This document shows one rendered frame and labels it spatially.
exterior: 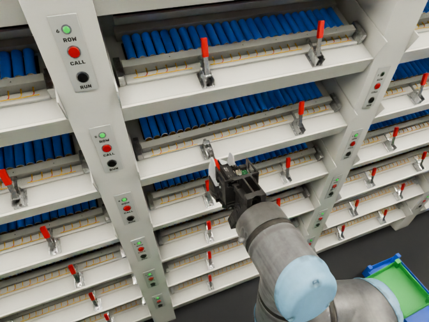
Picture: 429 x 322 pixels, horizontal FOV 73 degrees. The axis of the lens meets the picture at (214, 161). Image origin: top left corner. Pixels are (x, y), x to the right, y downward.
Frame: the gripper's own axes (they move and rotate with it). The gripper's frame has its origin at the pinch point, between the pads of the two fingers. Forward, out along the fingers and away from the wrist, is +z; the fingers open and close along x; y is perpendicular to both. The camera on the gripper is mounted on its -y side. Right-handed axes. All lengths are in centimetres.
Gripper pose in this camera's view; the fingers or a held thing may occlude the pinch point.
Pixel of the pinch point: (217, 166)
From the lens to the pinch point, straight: 69.3
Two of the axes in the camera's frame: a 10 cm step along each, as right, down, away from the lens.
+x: -9.3, 2.5, -2.6
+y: -0.5, -8.1, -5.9
